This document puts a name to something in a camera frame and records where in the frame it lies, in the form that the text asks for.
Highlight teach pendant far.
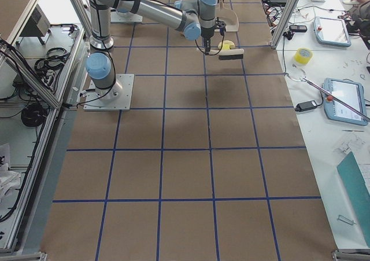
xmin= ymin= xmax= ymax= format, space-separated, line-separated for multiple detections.
xmin=313 ymin=17 xmax=352 ymax=47

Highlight teal folder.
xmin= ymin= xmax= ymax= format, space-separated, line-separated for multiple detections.
xmin=336 ymin=152 xmax=369 ymax=244

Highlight teach pendant near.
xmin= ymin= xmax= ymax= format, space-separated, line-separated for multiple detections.
xmin=323 ymin=78 xmax=368 ymax=126

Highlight yellow-green sponge piece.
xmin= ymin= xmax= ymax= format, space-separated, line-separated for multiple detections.
xmin=220 ymin=42 xmax=230 ymax=50

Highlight teach pendant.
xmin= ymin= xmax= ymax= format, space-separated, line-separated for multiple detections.
xmin=313 ymin=17 xmax=352 ymax=47
xmin=323 ymin=78 xmax=368 ymax=126

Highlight beige plastic dustpan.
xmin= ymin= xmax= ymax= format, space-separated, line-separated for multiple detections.
xmin=216 ymin=0 xmax=239 ymax=32

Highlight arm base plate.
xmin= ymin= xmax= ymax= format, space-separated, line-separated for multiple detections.
xmin=83 ymin=74 xmax=134 ymax=111

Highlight black power adapter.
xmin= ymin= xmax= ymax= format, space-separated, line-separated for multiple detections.
xmin=294 ymin=100 xmax=320 ymax=112

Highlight black cable coil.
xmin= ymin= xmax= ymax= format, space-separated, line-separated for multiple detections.
xmin=20 ymin=103 xmax=49 ymax=128

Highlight white hand brush black bristles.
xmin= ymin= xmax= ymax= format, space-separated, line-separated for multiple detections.
xmin=198 ymin=49 xmax=245 ymax=60

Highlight yellow tape roll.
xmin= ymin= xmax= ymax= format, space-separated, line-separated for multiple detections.
xmin=294 ymin=47 xmax=313 ymax=65

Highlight aluminium frame post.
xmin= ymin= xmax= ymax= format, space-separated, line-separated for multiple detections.
xmin=270 ymin=0 xmax=299 ymax=49

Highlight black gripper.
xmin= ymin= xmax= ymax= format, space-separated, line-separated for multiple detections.
xmin=201 ymin=17 xmax=226 ymax=54

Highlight grey control box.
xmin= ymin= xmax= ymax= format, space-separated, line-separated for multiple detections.
xmin=16 ymin=4 xmax=51 ymax=45

